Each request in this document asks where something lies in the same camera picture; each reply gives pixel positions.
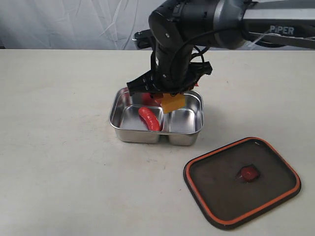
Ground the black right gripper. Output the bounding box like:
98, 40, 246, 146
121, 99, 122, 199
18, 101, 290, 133
126, 46, 213, 96

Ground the yellow toy cheese wedge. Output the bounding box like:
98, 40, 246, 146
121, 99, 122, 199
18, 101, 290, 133
161, 93, 186, 114

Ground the red toy sausage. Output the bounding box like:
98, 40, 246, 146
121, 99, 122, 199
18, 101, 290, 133
138, 107, 160, 131

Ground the steel two-compartment lunch box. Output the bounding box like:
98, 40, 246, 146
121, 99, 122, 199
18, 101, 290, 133
109, 88, 204, 146

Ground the dark lid with orange seal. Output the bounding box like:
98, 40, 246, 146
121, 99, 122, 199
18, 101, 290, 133
183, 137, 302, 230

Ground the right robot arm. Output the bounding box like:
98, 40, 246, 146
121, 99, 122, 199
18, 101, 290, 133
127, 0, 315, 95

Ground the white backdrop cloth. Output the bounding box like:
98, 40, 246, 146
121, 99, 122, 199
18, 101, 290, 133
0, 0, 315, 51

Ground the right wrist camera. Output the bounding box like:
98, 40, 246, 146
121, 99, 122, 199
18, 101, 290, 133
132, 29, 155, 50

